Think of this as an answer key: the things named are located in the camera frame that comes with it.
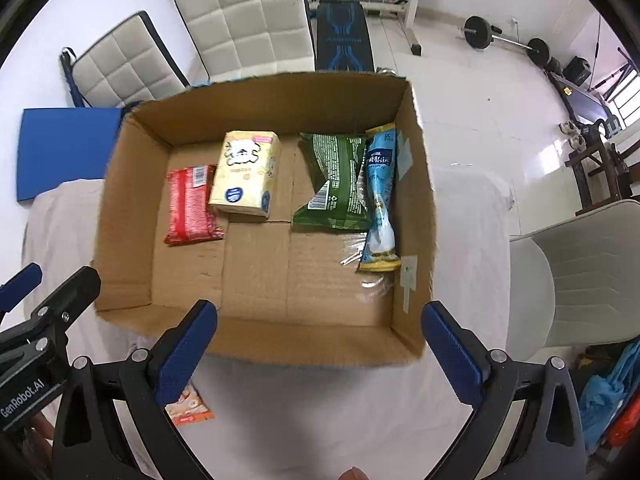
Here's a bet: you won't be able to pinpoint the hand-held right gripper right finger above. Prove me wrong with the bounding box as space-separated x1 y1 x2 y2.
421 301 586 480

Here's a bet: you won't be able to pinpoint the white tablecloth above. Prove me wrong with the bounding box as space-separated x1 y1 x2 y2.
22 167 514 480

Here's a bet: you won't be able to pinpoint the black and blue weight bench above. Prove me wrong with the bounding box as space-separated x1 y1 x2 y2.
306 0 480 74

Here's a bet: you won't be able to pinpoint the dark wooden chair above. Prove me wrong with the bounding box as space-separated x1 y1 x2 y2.
564 119 640 217

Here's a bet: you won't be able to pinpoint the yellow tissue pack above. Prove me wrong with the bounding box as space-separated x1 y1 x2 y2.
207 130 281 222

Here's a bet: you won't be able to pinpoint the green snack bag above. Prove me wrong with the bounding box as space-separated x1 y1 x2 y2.
292 132 373 233

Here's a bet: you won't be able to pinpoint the clear plastic wrapper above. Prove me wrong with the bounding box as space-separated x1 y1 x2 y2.
339 240 367 267

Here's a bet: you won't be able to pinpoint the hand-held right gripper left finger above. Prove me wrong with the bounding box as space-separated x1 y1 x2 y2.
52 300 221 480

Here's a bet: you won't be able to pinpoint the black treadmill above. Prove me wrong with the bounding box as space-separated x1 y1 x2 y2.
546 54 627 133

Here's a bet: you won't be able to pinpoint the light blue snack packet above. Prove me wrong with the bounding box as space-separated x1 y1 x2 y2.
356 124 402 273

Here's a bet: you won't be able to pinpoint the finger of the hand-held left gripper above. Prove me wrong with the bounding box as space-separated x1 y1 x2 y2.
0 266 103 357
0 262 44 320

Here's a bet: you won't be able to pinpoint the red bag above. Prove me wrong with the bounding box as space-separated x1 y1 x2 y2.
606 392 640 448

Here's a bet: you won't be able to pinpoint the white sneakers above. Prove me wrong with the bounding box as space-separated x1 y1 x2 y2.
559 120 588 152

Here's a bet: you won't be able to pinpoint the brown cardboard box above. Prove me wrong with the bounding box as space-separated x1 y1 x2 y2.
92 72 439 367

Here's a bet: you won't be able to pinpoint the white quilted chair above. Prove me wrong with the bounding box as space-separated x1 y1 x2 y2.
172 0 317 87
60 10 192 109

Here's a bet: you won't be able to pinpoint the red snack packet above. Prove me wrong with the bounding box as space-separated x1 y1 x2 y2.
164 164 225 246

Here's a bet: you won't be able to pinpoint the barbell with black plates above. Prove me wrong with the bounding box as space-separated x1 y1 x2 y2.
457 15 552 68

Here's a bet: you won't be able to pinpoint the blue cloth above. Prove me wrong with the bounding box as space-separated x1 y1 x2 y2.
577 342 640 453

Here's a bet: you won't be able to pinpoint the white plastic chair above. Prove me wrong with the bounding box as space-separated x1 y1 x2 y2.
509 199 640 349

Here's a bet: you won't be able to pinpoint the blue foam mat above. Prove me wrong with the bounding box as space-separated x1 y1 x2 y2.
17 107 127 206

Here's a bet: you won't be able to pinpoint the orange snack packet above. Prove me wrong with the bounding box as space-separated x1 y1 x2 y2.
165 382 216 427

